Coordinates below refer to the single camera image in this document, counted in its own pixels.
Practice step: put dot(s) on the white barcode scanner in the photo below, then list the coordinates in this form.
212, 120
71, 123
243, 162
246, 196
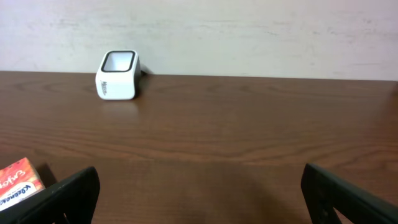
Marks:
118, 75

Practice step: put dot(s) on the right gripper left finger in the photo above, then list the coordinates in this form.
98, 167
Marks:
72, 200

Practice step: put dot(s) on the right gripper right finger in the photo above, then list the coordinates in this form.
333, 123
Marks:
325, 193

